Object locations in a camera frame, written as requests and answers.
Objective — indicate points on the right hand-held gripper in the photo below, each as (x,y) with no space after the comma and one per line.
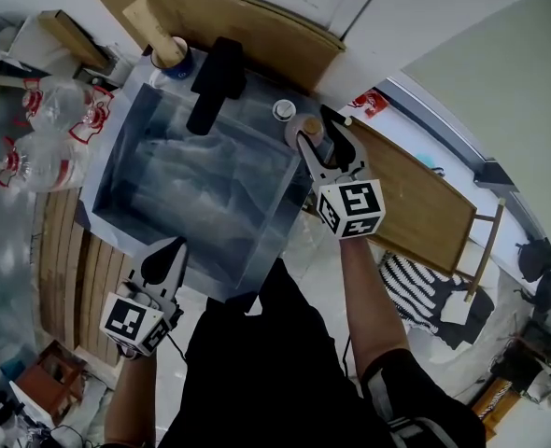
(352,208)

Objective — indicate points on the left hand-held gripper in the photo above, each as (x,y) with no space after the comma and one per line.
(131,320)

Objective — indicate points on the small flask with cork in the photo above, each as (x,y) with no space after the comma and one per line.
(293,129)

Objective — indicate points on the person's left forearm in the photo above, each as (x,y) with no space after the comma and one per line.
(131,399)

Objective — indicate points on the person's right forearm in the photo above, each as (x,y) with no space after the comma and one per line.
(369,297)

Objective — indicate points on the small white cap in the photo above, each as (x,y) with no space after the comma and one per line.
(283,109)

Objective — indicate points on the red and white packet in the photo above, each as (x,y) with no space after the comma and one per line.
(373,103)

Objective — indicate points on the wooden slat decking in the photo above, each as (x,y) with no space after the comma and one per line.
(79,269)

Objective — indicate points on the black faucet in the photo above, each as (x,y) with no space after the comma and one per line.
(219,77)

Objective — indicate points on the large brown cardboard sheet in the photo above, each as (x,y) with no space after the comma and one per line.
(257,26)

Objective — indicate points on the person's black clothing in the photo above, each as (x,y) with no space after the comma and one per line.
(266,381)

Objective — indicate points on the black white striped blanket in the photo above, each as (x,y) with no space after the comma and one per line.
(411,287)

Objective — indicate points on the red-brown wooden stool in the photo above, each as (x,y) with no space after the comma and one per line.
(46,381)

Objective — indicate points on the blue mug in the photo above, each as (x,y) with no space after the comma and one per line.
(182,68)

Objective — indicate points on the small blue box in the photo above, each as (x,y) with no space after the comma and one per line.
(11,370)

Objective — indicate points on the white board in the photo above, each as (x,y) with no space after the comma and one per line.
(30,404)

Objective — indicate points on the white paper sheet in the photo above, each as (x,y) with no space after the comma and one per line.
(457,308)

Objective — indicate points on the black garment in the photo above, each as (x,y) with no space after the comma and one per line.
(478,315)

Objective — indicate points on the narrow brown cardboard box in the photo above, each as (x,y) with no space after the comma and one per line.
(70,35)

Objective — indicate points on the white flat panel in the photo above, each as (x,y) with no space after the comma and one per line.
(28,40)

